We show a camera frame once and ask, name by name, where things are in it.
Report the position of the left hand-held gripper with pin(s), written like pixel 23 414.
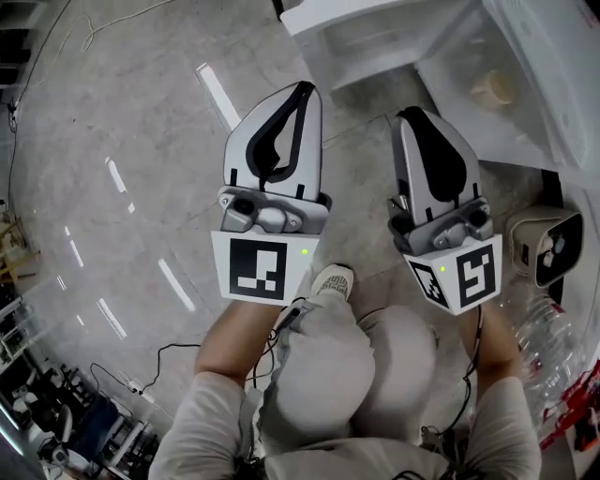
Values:
pixel 262 267

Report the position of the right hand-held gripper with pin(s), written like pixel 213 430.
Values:
pixel 469 272

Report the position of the person's left forearm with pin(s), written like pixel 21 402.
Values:
pixel 234 342

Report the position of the person's right forearm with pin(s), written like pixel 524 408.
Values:
pixel 492 351

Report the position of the clear plastic water bottle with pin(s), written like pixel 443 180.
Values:
pixel 548 356

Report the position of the beige cup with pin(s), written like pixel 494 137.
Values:
pixel 493 89

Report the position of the beige box appliance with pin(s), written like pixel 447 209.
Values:
pixel 539 244

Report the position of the light patterned shoe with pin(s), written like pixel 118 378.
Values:
pixel 334 281

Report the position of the person's right leg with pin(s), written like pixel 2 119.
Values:
pixel 403 365

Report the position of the person's leg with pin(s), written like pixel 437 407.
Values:
pixel 403 365
pixel 323 375

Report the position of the person's left leg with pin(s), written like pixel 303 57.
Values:
pixel 323 375

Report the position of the white power strip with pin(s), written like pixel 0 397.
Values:
pixel 140 391

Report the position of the red packaging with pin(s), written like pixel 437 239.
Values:
pixel 576 403

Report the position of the person's light grey shirt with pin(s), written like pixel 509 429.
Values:
pixel 201 422

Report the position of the dark shelf unit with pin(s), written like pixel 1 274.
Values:
pixel 16 42

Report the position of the office chair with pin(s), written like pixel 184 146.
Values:
pixel 61 431

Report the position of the wooden frame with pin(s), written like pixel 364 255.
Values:
pixel 14 253

